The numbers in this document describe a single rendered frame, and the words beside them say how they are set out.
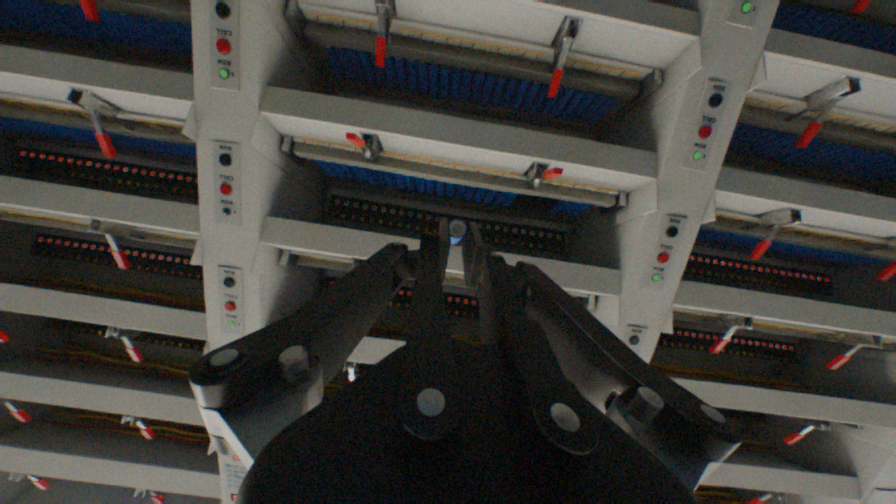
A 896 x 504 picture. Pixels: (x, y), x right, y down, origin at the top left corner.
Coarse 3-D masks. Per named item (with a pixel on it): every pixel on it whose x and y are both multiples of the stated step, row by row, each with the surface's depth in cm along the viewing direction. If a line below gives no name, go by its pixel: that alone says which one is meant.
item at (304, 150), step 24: (312, 144) 39; (336, 144) 37; (384, 168) 40; (408, 168) 39; (432, 168) 39; (480, 168) 38; (528, 192) 41; (552, 192) 40; (576, 192) 40; (600, 192) 41
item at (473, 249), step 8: (472, 224) 20; (472, 232) 17; (464, 240) 21; (472, 240) 15; (480, 240) 16; (464, 248) 19; (472, 248) 15; (480, 248) 14; (464, 256) 18; (472, 256) 14; (480, 256) 14; (464, 264) 18; (472, 264) 15; (480, 264) 15; (464, 272) 17; (472, 272) 15; (472, 280) 15
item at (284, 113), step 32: (288, 96) 34; (320, 96) 34; (256, 128) 33; (288, 128) 36; (320, 128) 35; (352, 128) 34; (384, 128) 34; (416, 128) 34; (448, 128) 35; (480, 128) 35; (512, 128) 35; (288, 160) 41; (448, 160) 39; (480, 160) 37; (512, 160) 36; (544, 160) 35; (576, 160) 35; (608, 160) 35; (640, 160) 36; (352, 192) 52; (640, 192) 38; (544, 224) 53; (608, 224) 44
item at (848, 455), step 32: (832, 288) 58; (864, 288) 53; (800, 352) 61; (800, 384) 60; (832, 384) 56; (864, 384) 51; (768, 416) 65; (800, 448) 59; (832, 448) 54; (864, 448) 50; (864, 480) 50
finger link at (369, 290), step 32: (384, 256) 11; (352, 288) 8; (384, 288) 11; (288, 320) 7; (320, 320) 7; (352, 320) 8; (224, 352) 5; (256, 352) 5; (320, 352) 7; (192, 384) 5; (224, 384) 5; (256, 384) 5; (224, 448) 5
